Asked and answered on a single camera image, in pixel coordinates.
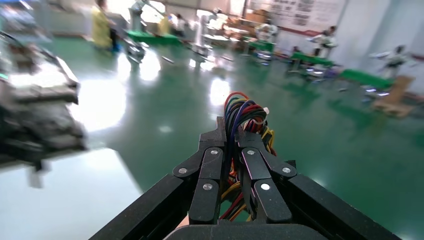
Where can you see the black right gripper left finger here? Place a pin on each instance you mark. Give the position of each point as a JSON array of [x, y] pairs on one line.
[[207, 185]]

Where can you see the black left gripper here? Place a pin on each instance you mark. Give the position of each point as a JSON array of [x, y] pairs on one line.
[[39, 132]]

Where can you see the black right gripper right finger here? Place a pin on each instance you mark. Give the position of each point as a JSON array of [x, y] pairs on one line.
[[265, 192]]

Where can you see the person in yellow coat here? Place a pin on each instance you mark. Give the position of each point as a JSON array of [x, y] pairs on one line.
[[101, 26]]

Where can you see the green work table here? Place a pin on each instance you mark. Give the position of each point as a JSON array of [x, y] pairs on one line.
[[313, 59], [152, 38], [366, 78]]

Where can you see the wooden pallet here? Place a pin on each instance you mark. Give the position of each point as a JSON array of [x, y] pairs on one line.
[[396, 99]]

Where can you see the white humanoid robot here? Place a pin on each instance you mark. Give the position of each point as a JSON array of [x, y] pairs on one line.
[[394, 59], [324, 39], [266, 31]]

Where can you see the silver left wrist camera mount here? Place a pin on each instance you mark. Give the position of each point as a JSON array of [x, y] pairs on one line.
[[43, 86]]

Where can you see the white wall poster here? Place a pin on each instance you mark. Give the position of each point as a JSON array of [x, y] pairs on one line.
[[304, 11]]

